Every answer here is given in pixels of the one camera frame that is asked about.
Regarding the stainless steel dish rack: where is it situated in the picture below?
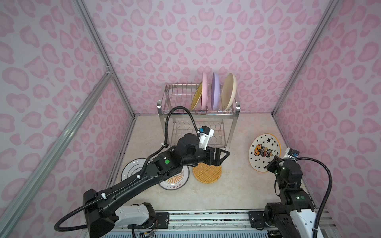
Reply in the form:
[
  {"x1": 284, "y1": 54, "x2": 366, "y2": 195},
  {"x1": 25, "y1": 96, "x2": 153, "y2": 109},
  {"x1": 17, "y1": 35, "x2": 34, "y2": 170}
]
[{"x1": 157, "y1": 83, "x2": 241, "y2": 150}]

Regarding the aluminium frame profile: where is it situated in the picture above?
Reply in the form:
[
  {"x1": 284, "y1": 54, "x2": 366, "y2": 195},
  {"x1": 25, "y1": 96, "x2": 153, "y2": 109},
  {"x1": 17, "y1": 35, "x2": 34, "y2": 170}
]
[
  {"x1": 1, "y1": 1, "x2": 130, "y2": 238},
  {"x1": 271, "y1": 0, "x2": 342, "y2": 117}
]

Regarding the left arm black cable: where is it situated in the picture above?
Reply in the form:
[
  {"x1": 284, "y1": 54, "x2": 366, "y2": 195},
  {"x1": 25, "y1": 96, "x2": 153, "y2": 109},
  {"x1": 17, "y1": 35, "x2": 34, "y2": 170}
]
[{"x1": 54, "y1": 106, "x2": 199, "y2": 233}]

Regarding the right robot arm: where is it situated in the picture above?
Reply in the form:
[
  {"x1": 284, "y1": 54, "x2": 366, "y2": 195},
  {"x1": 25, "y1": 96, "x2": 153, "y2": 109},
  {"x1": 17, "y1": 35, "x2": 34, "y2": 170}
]
[{"x1": 264, "y1": 156, "x2": 323, "y2": 238}]

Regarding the white star cartoon plate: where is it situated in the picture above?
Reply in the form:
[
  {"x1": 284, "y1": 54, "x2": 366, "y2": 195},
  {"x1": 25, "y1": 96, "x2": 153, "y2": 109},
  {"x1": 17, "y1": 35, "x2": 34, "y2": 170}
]
[{"x1": 248, "y1": 133, "x2": 281, "y2": 173}]

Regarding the cream beige plate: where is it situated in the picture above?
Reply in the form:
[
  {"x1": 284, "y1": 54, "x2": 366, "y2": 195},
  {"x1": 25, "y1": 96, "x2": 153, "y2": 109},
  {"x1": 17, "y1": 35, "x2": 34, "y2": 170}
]
[{"x1": 221, "y1": 73, "x2": 237, "y2": 111}]

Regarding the white plate black rim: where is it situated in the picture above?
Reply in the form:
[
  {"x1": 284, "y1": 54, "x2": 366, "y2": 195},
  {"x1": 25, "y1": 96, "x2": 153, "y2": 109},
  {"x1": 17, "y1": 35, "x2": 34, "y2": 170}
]
[{"x1": 121, "y1": 158, "x2": 146, "y2": 181}]

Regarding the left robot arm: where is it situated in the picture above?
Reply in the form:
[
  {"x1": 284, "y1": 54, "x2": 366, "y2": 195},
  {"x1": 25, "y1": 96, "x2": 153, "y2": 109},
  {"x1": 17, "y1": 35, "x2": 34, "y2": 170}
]
[{"x1": 83, "y1": 133, "x2": 230, "y2": 238}]

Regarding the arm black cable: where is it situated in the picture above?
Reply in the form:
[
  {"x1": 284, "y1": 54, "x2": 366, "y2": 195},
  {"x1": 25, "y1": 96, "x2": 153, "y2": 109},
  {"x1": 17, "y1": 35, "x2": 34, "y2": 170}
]
[
  {"x1": 54, "y1": 106, "x2": 199, "y2": 233},
  {"x1": 275, "y1": 157, "x2": 333, "y2": 238}
]

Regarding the green yellow woven plate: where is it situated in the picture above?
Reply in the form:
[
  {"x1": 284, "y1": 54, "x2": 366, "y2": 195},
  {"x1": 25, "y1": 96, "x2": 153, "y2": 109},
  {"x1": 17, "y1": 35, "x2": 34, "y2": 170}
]
[{"x1": 190, "y1": 83, "x2": 202, "y2": 110}]

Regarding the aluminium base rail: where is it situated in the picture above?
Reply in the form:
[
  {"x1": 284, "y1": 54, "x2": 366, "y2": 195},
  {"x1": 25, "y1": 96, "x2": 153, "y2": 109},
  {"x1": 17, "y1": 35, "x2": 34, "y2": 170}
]
[{"x1": 80, "y1": 190, "x2": 340, "y2": 238}]

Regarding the purple plate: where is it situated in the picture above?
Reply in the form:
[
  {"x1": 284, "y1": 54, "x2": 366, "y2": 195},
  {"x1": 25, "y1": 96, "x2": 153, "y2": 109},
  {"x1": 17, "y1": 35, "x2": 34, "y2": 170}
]
[{"x1": 211, "y1": 72, "x2": 220, "y2": 111}]

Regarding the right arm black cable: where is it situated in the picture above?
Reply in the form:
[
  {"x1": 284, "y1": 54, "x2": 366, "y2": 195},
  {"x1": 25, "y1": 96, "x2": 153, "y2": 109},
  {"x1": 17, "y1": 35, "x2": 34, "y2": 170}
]
[{"x1": 275, "y1": 157, "x2": 333, "y2": 238}]

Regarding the aluminium frame profile right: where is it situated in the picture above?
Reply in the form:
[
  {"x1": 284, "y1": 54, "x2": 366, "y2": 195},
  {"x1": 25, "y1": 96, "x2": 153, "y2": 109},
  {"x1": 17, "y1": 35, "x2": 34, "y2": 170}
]
[{"x1": 271, "y1": 0, "x2": 342, "y2": 117}]

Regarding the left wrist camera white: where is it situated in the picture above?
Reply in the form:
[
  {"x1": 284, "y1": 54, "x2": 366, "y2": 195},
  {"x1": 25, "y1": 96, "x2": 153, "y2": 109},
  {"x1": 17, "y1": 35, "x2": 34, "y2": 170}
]
[{"x1": 197, "y1": 126, "x2": 214, "y2": 150}]

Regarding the pink plate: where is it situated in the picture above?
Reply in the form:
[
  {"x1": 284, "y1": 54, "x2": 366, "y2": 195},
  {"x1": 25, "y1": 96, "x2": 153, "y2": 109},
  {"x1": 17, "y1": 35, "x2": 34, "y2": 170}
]
[{"x1": 201, "y1": 72, "x2": 208, "y2": 111}]

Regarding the white plate orange sunburst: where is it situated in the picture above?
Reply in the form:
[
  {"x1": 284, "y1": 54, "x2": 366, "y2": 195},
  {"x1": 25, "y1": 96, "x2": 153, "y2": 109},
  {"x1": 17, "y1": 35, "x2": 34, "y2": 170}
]
[{"x1": 159, "y1": 166, "x2": 190, "y2": 190}]

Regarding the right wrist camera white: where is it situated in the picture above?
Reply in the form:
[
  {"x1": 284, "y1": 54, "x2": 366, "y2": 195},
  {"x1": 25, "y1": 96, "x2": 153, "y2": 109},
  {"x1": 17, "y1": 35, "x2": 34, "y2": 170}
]
[{"x1": 283, "y1": 147, "x2": 300, "y2": 160}]

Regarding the orange woven pattern plate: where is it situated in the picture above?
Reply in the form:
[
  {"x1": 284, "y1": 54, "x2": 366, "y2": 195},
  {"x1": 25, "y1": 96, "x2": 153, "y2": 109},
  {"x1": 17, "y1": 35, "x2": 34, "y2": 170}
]
[{"x1": 192, "y1": 163, "x2": 222, "y2": 184}]

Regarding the aluminium frame profile left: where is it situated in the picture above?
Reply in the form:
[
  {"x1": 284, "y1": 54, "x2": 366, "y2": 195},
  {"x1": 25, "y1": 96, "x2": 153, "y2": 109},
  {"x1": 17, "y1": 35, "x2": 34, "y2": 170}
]
[{"x1": 1, "y1": 1, "x2": 130, "y2": 238}]

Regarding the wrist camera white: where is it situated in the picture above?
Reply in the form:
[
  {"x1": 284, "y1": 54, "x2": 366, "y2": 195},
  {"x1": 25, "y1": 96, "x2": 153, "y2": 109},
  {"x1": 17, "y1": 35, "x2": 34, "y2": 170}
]
[
  {"x1": 283, "y1": 147, "x2": 300, "y2": 160},
  {"x1": 197, "y1": 126, "x2": 214, "y2": 150}
]

